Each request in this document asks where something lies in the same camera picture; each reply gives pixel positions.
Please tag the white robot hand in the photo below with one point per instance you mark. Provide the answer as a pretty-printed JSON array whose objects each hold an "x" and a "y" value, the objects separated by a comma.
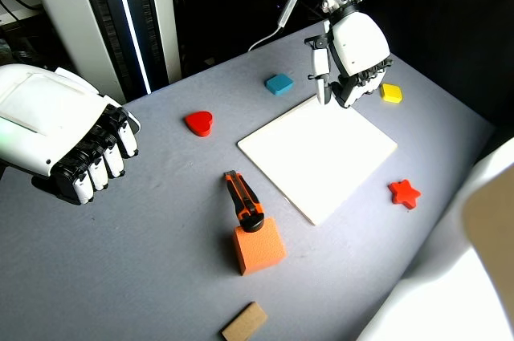
[
  {"x": 357, "y": 44},
  {"x": 44, "y": 120}
]

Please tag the red black marker pen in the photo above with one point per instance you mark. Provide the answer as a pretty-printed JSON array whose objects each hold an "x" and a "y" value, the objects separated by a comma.
[{"x": 241, "y": 193}]

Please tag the yellow rounded block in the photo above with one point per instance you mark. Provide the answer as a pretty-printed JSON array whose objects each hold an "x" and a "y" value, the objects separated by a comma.
[{"x": 391, "y": 93}]

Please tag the blue rounded block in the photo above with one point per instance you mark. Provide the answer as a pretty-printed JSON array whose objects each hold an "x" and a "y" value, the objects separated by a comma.
[{"x": 279, "y": 84}]

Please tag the white column with black strips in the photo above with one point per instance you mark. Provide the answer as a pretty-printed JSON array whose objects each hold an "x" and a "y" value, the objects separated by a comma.
[{"x": 72, "y": 16}]

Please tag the white paper board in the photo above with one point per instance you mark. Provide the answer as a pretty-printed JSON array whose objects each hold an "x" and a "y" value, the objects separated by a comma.
[{"x": 317, "y": 156}]

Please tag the red heart block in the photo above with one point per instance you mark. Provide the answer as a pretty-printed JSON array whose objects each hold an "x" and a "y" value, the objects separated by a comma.
[{"x": 198, "y": 122}]

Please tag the red star block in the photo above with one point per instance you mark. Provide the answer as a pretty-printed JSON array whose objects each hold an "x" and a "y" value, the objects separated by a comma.
[{"x": 403, "y": 193}]

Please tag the grey table cloth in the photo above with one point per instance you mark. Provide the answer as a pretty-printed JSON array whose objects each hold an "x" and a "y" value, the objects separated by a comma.
[{"x": 160, "y": 256}]

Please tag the orange foam block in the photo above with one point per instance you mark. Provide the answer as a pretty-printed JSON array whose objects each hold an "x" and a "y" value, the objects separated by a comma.
[{"x": 261, "y": 250}]

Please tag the beige flat panel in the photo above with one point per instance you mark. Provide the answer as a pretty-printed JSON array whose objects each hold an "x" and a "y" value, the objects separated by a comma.
[{"x": 492, "y": 236}]

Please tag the tan flat wooden block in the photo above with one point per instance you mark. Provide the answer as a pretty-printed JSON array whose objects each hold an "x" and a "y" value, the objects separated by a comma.
[{"x": 245, "y": 321}]

